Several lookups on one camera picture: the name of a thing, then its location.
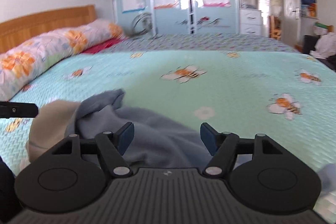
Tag white clothes pile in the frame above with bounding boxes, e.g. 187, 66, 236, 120
314, 32, 336, 59

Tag white door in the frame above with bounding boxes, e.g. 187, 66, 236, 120
282, 0, 302, 49

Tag wooden headboard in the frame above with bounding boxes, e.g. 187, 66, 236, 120
0, 5, 96, 54

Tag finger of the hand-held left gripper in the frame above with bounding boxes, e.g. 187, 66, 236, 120
0, 101, 39, 118

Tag blue knit pants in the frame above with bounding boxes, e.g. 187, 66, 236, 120
64, 89, 336, 198

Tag green white carton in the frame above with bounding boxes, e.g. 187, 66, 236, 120
314, 22, 334, 36

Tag floral rolled duvet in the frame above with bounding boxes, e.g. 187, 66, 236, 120
0, 19, 124, 102

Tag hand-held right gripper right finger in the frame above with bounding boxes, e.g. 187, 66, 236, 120
200, 123, 292, 178

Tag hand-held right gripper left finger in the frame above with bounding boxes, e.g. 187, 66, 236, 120
43, 122, 135, 178

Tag bee print quilted bedspread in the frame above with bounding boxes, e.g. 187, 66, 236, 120
0, 49, 336, 214

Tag white drawer cabinet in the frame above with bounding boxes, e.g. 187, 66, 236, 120
239, 9, 263, 36

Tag red pillow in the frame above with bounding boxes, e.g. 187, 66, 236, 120
80, 38, 127, 55

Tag cream knit garment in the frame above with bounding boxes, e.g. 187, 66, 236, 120
26, 100, 82, 165

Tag black armchair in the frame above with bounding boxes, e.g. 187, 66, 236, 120
303, 34, 336, 70

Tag wooden dining chair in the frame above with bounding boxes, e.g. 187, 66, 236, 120
269, 15, 281, 40

